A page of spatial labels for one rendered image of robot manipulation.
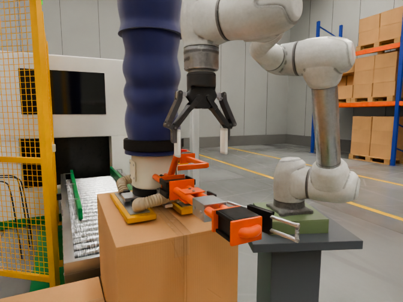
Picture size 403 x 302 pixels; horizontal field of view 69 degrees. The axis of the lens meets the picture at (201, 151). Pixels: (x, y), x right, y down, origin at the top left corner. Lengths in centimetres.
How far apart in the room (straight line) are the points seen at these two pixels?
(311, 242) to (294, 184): 27
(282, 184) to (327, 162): 25
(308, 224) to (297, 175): 23
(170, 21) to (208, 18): 40
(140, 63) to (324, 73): 66
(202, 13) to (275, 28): 17
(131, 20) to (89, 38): 945
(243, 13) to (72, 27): 1000
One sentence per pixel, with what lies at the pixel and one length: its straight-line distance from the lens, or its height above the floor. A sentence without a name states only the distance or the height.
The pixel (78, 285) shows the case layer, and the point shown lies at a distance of 155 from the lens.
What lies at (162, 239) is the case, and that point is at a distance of 92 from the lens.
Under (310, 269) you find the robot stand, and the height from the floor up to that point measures 55.
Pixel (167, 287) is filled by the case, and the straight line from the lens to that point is 99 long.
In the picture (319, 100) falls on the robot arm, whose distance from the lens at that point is 125.
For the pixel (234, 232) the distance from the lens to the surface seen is 60.
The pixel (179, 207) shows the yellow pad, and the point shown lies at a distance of 109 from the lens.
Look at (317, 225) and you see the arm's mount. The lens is 152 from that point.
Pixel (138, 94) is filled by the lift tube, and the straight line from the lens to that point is 107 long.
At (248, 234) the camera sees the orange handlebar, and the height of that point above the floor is 108.
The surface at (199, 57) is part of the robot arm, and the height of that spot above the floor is 145.
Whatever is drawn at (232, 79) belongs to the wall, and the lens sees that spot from 1193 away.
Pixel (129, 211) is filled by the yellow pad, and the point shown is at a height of 98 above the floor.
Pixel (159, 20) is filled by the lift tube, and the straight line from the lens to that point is 109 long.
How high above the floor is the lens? 132
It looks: 7 degrees down
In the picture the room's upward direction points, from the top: straight up
